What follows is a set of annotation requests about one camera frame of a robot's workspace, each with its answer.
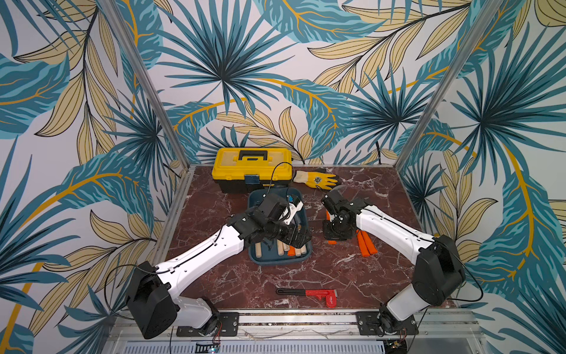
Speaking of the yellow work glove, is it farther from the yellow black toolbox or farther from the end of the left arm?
the end of the left arm

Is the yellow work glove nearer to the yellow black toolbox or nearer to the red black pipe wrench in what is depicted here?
the yellow black toolbox

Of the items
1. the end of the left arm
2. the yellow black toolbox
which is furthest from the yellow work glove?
the end of the left arm
